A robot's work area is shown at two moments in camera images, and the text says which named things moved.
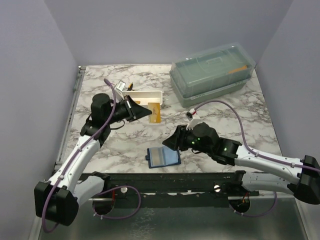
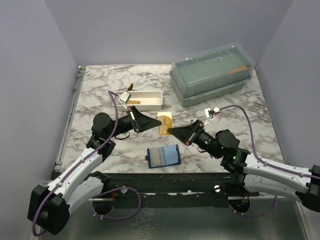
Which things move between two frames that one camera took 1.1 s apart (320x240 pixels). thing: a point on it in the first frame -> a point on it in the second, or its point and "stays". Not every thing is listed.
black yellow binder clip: (130, 86) stays
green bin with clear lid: (207, 75) stays
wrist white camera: (189, 114) -> (210, 113)
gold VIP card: (155, 108) -> (166, 118)
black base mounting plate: (175, 190) stays
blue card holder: (162, 156) stays
